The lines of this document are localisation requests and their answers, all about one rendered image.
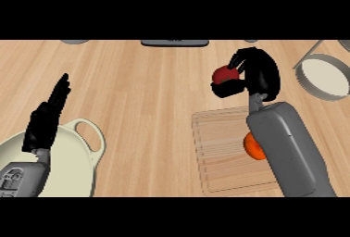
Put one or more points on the orange fruit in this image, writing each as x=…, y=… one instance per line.
x=255, y=146

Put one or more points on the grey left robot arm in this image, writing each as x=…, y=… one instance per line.
x=29, y=177

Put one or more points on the small grey object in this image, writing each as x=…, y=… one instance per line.
x=252, y=40

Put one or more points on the grey round object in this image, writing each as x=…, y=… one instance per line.
x=76, y=41

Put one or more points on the dark grey appliance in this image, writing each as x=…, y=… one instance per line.
x=175, y=42

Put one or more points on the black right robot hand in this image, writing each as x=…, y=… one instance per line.
x=262, y=74

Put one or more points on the wooden cutting board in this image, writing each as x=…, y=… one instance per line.
x=225, y=151

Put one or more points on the red tomato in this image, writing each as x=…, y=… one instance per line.
x=225, y=74

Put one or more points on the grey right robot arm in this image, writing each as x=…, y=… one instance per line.
x=286, y=148

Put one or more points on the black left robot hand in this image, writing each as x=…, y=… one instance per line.
x=44, y=123

